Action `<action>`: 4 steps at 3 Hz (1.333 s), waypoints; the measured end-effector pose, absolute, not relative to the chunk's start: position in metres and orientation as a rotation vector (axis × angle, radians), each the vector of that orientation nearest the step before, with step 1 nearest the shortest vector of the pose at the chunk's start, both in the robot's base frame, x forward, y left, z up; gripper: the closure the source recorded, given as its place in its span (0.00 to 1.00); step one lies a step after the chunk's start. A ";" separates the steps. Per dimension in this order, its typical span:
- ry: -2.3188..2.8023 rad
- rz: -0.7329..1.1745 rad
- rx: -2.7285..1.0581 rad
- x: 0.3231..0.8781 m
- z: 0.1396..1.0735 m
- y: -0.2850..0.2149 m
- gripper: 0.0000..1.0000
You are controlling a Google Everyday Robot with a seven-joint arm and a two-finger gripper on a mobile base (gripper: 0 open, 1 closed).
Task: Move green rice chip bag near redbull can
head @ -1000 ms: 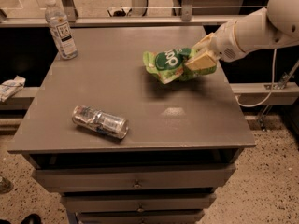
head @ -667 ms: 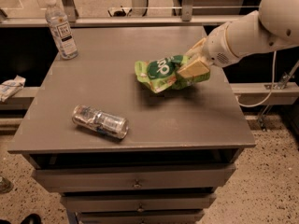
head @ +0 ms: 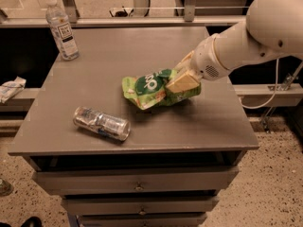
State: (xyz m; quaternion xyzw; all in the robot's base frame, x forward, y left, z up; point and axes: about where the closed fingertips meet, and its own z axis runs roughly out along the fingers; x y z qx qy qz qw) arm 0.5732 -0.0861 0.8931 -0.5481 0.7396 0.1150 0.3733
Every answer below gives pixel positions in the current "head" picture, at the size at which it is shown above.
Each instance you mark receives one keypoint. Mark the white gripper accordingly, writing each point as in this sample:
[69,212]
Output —
[204,60]

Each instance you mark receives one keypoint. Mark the green rice chip bag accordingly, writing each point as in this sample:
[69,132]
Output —
[150,90]

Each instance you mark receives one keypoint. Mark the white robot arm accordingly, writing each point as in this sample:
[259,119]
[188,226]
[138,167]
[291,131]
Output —
[272,29]

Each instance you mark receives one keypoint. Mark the silver redbull can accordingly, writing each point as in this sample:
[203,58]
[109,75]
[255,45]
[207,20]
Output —
[102,123]

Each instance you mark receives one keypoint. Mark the top grey drawer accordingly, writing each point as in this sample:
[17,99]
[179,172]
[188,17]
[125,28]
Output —
[135,180]

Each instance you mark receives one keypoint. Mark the grey drawer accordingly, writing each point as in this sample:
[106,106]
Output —
[140,205]
[150,220]
[135,180]

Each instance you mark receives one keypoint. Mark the grey drawer cabinet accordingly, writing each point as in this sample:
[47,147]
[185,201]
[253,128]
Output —
[210,129]

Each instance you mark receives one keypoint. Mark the middle grey drawer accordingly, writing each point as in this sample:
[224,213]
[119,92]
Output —
[140,205]

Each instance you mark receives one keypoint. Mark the clear plastic water bottle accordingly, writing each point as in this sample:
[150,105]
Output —
[61,30]

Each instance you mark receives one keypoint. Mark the bottom grey drawer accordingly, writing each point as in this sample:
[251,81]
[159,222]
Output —
[150,220]

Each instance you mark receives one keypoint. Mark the black shoe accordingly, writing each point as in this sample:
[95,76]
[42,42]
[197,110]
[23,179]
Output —
[32,222]

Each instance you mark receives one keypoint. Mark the grey metal rail frame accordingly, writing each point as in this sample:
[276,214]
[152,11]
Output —
[83,13]

